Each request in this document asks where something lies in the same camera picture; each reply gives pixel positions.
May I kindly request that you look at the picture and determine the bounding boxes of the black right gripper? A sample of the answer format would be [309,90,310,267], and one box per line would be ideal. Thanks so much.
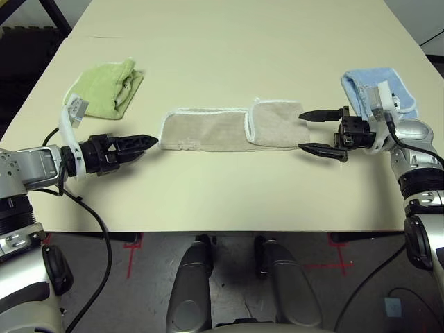
[297,106,377,163]

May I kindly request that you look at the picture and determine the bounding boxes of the black foam floor mat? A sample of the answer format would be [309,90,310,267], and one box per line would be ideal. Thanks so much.
[0,26,65,139]

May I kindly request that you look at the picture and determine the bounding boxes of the red floor tape mark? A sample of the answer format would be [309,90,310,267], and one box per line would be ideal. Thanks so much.
[305,234,355,277]
[123,234,144,278]

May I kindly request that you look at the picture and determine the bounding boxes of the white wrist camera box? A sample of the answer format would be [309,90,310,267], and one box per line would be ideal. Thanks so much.
[58,96,87,178]
[364,81,400,155]

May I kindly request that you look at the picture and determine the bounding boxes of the grey power adapter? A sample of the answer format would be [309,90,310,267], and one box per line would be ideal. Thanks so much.
[384,297,403,317]

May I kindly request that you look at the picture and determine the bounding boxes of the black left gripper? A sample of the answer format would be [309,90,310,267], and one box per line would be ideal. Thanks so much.
[78,133,160,174]

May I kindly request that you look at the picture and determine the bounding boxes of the black metal frame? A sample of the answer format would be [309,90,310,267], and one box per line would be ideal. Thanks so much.
[0,0,74,37]

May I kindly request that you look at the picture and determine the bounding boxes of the beige robot torso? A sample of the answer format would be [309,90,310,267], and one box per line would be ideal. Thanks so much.
[211,321,323,333]

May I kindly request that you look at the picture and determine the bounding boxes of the beige towel white trim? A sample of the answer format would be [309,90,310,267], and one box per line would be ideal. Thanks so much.
[158,98,311,153]

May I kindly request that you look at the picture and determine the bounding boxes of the blue folded towel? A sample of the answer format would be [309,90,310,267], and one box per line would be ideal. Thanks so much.
[340,67,418,122]

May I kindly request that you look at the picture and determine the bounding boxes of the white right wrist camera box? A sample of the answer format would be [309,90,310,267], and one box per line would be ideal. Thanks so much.
[364,81,400,155]

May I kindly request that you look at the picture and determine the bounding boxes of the green folded towel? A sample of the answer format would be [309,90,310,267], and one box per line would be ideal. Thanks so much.
[62,57,145,121]

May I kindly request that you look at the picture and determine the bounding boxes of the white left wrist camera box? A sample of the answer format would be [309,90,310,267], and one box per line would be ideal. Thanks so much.
[58,96,87,178]

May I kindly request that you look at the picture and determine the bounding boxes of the grey robot right leg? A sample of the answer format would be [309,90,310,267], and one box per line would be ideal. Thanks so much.
[255,235,322,329]

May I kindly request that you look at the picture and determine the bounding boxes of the thin black adapter cable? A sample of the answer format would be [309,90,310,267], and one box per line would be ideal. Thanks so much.
[388,287,438,313]

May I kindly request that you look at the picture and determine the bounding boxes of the black left camera cable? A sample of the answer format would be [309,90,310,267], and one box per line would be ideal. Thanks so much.
[41,126,114,333]

